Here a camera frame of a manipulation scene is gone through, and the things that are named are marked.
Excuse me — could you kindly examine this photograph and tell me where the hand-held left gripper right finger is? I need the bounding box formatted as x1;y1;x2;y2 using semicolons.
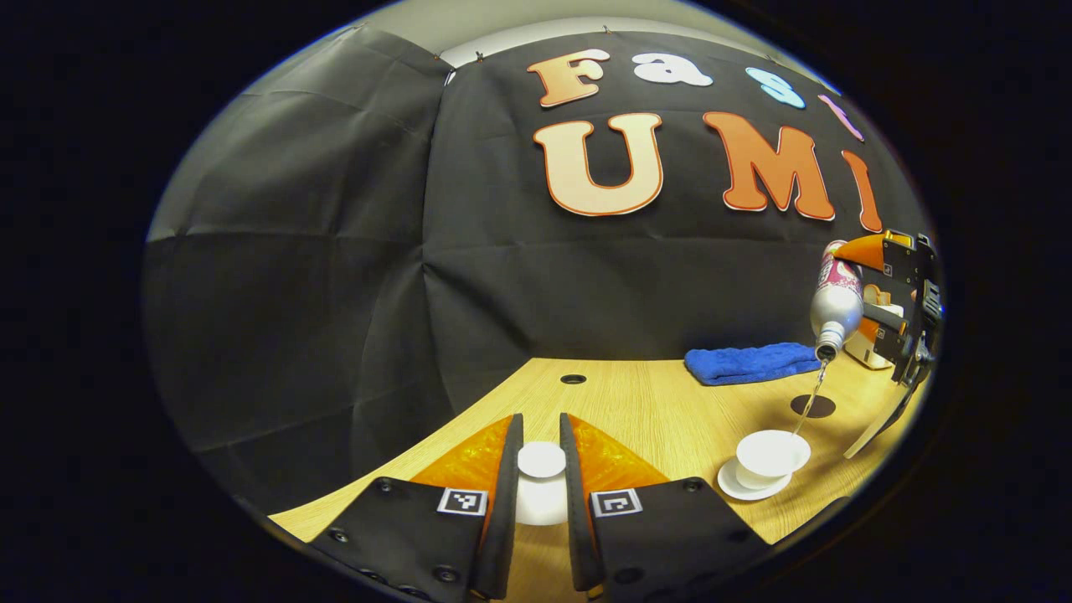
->
559;413;771;602

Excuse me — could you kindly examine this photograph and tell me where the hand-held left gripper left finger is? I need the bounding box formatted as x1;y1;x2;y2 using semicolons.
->
310;413;524;602

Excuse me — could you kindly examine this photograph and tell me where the white teacup lid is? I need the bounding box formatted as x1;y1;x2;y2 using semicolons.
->
513;441;570;527

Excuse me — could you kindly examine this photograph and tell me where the silver water bottle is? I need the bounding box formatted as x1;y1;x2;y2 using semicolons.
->
810;240;865;363

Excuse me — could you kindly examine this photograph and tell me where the white teacup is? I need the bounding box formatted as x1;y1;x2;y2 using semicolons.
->
735;430;812;491

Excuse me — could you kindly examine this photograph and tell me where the white toaster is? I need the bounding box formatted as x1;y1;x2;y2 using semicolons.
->
846;285;905;370

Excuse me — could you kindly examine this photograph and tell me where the blue towel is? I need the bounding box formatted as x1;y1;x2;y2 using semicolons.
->
684;342;823;387

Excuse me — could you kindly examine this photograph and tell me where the white saucer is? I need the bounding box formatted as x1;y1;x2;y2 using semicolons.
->
718;456;792;502

